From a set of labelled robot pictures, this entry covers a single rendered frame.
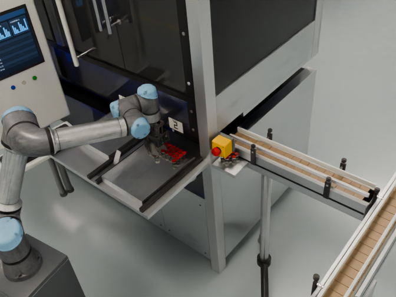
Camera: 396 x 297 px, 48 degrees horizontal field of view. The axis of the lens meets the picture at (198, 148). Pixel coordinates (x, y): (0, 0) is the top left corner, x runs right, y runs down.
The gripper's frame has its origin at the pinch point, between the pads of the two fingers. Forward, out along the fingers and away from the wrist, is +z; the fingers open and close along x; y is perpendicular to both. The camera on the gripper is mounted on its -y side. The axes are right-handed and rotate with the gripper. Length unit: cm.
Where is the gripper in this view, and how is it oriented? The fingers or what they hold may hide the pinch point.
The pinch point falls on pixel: (155, 152)
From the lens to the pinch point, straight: 198.9
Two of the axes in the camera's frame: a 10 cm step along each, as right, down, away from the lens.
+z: 0.8, 7.6, 6.5
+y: 7.6, 3.7, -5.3
